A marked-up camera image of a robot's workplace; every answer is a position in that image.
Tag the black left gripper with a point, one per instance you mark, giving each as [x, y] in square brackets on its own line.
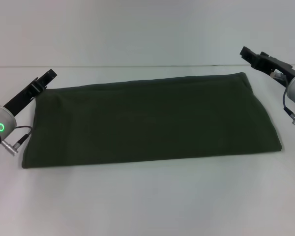
[24, 98]

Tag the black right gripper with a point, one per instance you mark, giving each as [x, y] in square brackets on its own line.
[275, 67]

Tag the dark green t-shirt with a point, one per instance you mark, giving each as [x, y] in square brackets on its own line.
[150, 123]

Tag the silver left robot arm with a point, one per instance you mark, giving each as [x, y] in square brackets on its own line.
[0, 125]

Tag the silver right connector plug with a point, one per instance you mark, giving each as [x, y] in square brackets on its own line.
[277, 74]

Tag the silver angled left plug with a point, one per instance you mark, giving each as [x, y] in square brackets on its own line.
[11, 146]

